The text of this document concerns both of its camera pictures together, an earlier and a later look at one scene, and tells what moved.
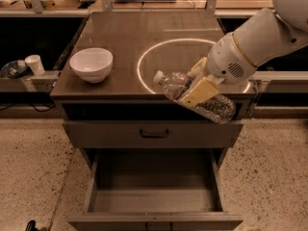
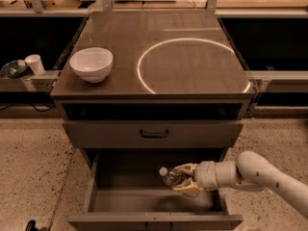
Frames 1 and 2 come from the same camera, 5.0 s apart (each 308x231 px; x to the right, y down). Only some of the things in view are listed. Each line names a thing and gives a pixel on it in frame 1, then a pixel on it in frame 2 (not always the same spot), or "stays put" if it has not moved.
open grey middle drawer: (174, 191) stays put
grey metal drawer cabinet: (150, 164) stays put
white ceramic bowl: (91, 64) stays put
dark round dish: (14, 69) stays put
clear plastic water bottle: (217, 108) -> (173, 177)
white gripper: (228, 59) -> (205, 175)
